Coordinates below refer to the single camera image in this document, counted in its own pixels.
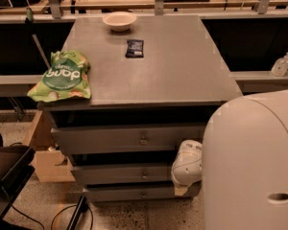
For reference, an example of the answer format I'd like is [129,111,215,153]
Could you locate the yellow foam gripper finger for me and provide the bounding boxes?
[174,186,189,196]

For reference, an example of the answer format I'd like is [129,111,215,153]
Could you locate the grey drawer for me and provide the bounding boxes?
[71,163,171,185]
[84,181,176,203]
[52,123,205,155]

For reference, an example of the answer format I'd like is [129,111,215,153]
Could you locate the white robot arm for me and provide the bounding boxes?
[171,90,288,230]

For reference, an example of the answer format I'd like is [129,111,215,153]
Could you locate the grey bottom drawer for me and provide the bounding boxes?
[84,181,176,203]

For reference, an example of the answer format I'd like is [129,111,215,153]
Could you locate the grey top drawer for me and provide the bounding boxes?
[52,123,205,155]

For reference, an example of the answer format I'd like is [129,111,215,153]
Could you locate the grey drawer cabinet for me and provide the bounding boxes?
[36,14,244,203]

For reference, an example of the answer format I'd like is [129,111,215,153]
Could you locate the wooden box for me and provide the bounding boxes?
[23,110,75,182]

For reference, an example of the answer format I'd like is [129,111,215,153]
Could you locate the dark blue snack packet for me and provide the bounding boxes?
[125,39,144,58]

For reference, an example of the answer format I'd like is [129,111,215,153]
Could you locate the green chips bag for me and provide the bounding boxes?
[27,51,91,103]

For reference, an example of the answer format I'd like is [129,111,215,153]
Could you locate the clear sanitizer bottle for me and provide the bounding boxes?
[271,52,288,77]

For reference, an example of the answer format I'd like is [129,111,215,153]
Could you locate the black chair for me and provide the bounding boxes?
[0,146,36,222]

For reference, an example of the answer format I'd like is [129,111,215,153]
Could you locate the white bowl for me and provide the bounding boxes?
[103,11,137,33]

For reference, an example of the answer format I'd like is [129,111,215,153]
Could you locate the black floor cable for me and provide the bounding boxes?
[3,189,94,230]

